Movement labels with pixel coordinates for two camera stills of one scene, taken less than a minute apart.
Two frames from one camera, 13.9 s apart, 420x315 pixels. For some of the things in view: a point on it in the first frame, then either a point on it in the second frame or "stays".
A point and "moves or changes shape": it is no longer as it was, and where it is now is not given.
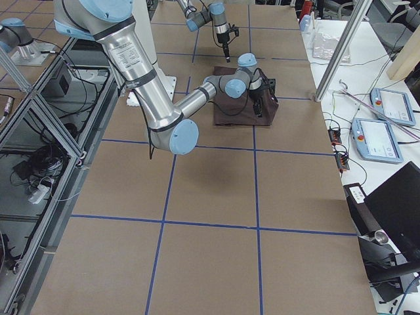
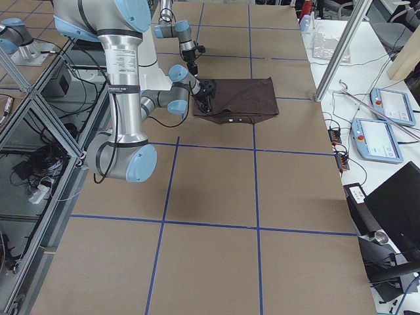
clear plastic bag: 325,46 stays
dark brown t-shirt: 247,117 moves or changes shape
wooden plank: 407,59 stays
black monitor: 395,205 stays
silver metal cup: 380,237 stays
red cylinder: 307,8 stays
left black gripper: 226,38 → 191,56
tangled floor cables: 40,172 stays
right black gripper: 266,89 → 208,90
